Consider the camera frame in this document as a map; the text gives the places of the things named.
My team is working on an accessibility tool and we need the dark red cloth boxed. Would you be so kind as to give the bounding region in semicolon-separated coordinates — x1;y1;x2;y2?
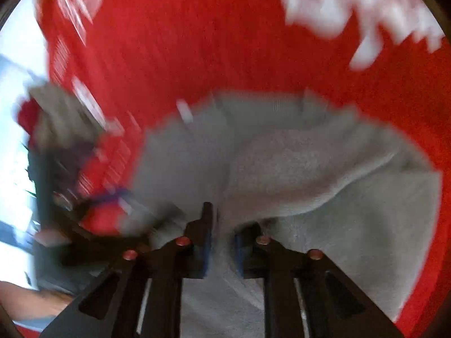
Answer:
16;100;41;138

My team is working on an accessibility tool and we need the grey fleece garment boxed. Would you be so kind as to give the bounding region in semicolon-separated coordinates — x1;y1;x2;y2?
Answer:
121;90;443;338

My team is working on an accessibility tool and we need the red blanket with white print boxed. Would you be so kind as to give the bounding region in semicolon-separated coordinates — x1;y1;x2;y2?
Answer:
35;0;451;338

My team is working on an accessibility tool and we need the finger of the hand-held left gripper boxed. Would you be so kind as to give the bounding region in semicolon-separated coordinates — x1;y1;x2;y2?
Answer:
76;187;134;216

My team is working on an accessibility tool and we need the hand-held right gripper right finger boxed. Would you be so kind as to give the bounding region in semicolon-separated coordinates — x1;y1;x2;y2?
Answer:
233;223;404;338

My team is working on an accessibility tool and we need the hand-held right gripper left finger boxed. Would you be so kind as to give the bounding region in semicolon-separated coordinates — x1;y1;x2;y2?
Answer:
40;202;214;338

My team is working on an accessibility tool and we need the person's left forearm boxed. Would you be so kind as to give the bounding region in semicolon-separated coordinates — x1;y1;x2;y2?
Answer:
0;281;73;321

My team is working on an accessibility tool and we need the purple cloth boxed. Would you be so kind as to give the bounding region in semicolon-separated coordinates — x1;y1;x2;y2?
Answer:
68;141;97;164

